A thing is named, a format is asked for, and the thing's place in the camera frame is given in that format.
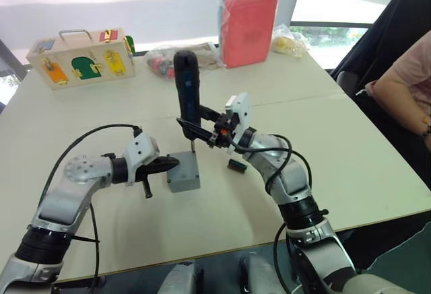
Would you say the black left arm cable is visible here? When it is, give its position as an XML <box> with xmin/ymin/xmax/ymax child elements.
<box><xmin>36</xmin><ymin>123</ymin><xmax>142</xmax><ymax>294</ymax></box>

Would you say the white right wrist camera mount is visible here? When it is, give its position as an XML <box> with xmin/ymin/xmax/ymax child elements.
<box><xmin>224</xmin><ymin>91</ymin><xmax>253</xmax><ymax>156</ymax></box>

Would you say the grey metal box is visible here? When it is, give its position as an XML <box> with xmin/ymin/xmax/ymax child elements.
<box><xmin>166</xmin><ymin>159</ymin><xmax>201</xmax><ymax>194</ymax></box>

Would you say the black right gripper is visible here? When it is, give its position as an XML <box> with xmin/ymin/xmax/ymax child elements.
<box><xmin>176</xmin><ymin>104</ymin><xmax>237</xmax><ymax>150</ymax></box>

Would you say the green terminal block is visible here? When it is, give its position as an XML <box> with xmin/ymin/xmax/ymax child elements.
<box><xmin>228</xmin><ymin>159</ymin><xmax>247</xmax><ymax>174</ymax></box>

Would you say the black office chair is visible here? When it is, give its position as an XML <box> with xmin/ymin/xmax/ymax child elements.
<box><xmin>329</xmin><ymin>0</ymin><xmax>431</xmax><ymax>270</ymax></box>

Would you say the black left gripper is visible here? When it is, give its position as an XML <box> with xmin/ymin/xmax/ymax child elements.
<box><xmin>134</xmin><ymin>155</ymin><xmax>181</xmax><ymax>200</ymax></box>

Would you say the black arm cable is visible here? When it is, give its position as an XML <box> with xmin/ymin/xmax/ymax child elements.
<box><xmin>232</xmin><ymin>135</ymin><xmax>314</xmax><ymax>294</ymax></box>
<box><xmin>36</xmin><ymin>123</ymin><xmax>142</xmax><ymax>294</ymax></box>

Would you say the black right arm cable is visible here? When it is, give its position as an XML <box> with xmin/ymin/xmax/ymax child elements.
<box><xmin>232</xmin><ymin>135</ymin><xmax>314</xmax><ymax>294</ymax></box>

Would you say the wooden lock puzzle box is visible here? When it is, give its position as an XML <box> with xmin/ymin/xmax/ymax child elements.
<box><xmin>26</xmin><ymin>28</ymin><xmax>137</xmax><ymax>91</ymax></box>

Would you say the red zip pouch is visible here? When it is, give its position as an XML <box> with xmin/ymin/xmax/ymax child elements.
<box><xmin>222</xmin><ymin>0</ymin><xmax>279</xmax><ymax>69</ymax></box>

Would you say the person in pink shirt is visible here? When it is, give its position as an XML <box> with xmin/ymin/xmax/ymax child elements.
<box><xmin>365</xmin><ymin>30</ymin><xmax>431</xmax><ymax>106</ymax></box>

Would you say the plastic bag with yellow items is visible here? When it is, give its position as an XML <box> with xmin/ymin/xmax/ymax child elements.
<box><xmin>271</xmin><ymin>24</ymin><xmax>309</xmax><ymax>59</ymax></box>

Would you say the black blue electric screwdriver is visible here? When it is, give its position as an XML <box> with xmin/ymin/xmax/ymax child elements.
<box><xmin>172</xmin><ymin>50</ymin><xmax>203</xmax><ymax>153</ymax></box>

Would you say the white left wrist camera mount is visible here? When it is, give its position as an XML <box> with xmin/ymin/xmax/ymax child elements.
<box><xmin>121</xmin><ymin>133</ymin><xmax>161</xmax><ymax>187</ymax></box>

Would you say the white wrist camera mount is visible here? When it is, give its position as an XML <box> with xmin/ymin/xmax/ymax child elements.
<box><xmin>224</xmin><ymin>91</ymin><xmax>253</xmax><ymax>156</ymax></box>
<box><xmin>121</xmin><ymin>133</ymin><xmax>161</xmax><ymax>187</ymax></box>

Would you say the grey metal box lid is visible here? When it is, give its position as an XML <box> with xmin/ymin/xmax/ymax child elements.
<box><xmin>166</xmin><ymin>150</ymin><xmax>198</xmax><ymax>175</ymax></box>

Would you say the dark grey rounded shape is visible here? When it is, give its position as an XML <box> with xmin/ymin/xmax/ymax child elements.
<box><xmin>157</xmin><ymin>261</ymin><xmax>205</xmax><ymax>294</ymax></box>

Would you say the plastic bag with red items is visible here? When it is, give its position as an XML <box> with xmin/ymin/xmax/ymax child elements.
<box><xmin>145</xmin><ymin>42</ymin><xmax>220</xmax><ymax>80</ymax></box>

